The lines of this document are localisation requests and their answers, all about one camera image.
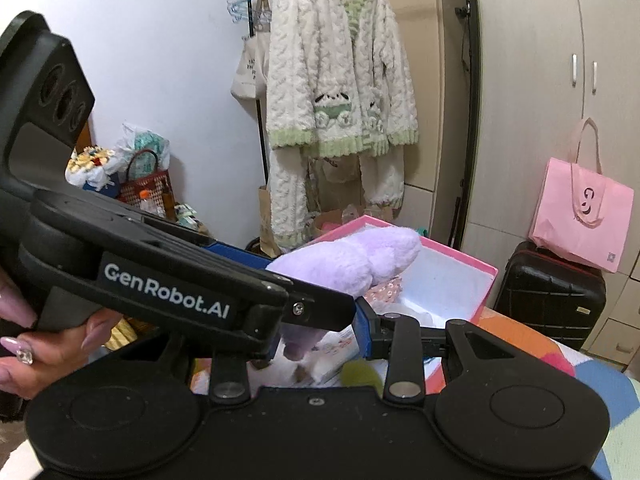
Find pink tote bag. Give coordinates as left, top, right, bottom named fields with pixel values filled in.
left=528, top=117, right=634, bottom=273

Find floral pink fabric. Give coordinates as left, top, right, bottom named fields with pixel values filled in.
left=364, top=276, right=402, bottom=304

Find black suitcase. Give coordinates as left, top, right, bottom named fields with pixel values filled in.
left=494, top=242, right=606, bottom=350

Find canvas tote bag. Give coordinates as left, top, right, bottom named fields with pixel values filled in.
left=231, top=0, right=271, bottom=102

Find lilac plush toy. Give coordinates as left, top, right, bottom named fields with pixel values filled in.
left=264, top=225, right=424, bottom=361

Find colourful patchwork table cover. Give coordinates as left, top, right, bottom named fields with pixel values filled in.
left=424, top=309, right=639, bottom=479

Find red woven basket bag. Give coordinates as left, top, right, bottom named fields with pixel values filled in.
left=118, top=148, right=177, bottom=221

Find brown paper bag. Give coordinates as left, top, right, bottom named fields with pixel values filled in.
left=258, top=185, right=281, bottom=258

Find white tissue packet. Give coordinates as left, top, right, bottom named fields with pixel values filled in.
left=304, top=327, right=360, bottom=385

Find green oval sponge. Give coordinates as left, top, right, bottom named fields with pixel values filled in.
left=340, top=360, right=383, bottom=391

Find orange drink bottle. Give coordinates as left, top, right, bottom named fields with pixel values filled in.
left=139, top=188, right=158, bottom=214

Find person's left hand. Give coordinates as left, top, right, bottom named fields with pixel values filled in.
left=0, top=266, right=124, bottom=401

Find cream fluffy pants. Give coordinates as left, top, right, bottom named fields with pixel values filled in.
left=268, top=146, right=405, bottom=252

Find cream fluffy cardigan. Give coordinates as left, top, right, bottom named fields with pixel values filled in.
left=266, top=0, right=419, bottom=157

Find pink cardboard box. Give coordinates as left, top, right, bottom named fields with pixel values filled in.
left=192, top=213, right=500, bottom=396

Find beige wardrobe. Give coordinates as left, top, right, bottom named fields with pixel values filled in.
left=399, top=0, right=640, bottom=371

